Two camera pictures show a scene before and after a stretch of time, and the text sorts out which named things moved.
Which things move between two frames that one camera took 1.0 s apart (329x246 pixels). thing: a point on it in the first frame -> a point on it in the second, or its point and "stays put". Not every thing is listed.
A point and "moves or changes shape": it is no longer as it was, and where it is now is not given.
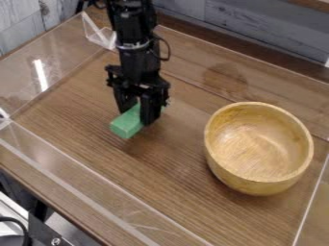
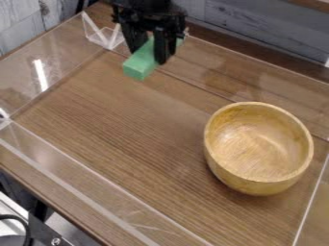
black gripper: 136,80 -> 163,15
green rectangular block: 128,122 moves or changes shape
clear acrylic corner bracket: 104,36 stays put
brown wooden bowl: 258,147 stays put
